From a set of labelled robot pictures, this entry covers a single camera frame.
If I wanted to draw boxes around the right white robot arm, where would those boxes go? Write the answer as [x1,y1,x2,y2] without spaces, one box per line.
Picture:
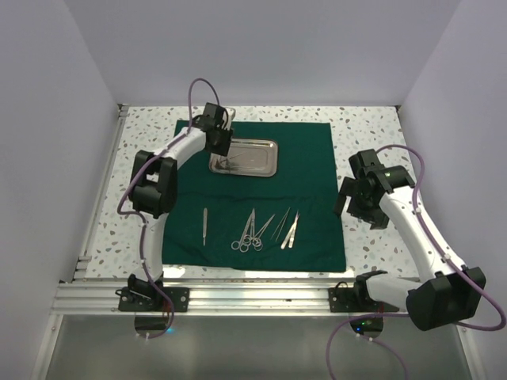
[334,149,486,331]

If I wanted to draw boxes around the steel forceps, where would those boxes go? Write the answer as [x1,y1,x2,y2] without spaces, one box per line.
[215,152,245,171]

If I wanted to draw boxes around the steel ring-handled clamp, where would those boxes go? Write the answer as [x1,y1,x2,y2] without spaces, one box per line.
[231,210,254,253]

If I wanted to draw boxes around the steel needle holder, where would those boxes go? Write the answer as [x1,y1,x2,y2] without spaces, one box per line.
[256,215,275,242]

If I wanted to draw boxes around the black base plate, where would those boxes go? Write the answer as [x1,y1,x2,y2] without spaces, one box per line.
[328,287,399,313]
[115,287,190,313]

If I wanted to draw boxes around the steel surgical scissors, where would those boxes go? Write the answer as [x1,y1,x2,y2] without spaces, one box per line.
[239,209,262,253]

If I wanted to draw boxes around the aluminium mounting rail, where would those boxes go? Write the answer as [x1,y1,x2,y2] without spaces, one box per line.
[55,279,464,317]

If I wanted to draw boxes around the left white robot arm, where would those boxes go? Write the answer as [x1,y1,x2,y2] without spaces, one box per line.
[122,103,236,311]

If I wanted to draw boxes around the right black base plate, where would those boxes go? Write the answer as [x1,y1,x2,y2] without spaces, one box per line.
[328,287,399,313]

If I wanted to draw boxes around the steel scalpel handle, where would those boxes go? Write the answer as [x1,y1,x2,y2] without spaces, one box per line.
[202,207,208,246]

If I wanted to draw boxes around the green surgical drape cloth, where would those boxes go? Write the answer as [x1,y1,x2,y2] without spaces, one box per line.
[162,122,346,272]

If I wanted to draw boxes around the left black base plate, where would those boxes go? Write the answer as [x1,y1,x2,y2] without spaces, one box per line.
[115,287,190,313]

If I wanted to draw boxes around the thin pointed steel tweezers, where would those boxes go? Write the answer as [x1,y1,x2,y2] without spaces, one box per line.
[271,207,291,241]

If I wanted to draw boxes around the stainless steel instrument tray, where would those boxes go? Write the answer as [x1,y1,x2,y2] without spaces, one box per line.
[208,138,279,177]

